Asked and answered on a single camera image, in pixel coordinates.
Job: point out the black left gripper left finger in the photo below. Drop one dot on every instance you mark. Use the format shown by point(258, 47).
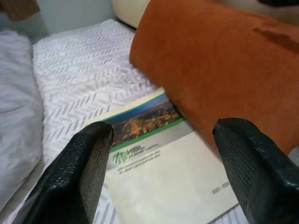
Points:
point(70, 177)

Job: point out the white pillow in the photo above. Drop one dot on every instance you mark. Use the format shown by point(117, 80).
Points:
point(16, 105)

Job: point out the black object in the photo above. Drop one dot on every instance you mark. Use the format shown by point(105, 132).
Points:
point(280, 2)

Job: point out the brown patterned fabric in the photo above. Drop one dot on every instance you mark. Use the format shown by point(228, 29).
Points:
point(18, 8)

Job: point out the orange suede cushion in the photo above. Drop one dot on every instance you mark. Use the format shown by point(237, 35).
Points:
point(210, 58)

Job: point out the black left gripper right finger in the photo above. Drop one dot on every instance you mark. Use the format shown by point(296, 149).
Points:
point(261, 177)

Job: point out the cream cushion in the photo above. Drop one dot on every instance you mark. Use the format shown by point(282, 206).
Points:
point(126, 11)

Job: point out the white booklet with landscape photo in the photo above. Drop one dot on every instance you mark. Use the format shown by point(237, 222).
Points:
point(163, 186)

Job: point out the white herringbone bedspread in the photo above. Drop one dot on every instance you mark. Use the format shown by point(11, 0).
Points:
point(81, 70)

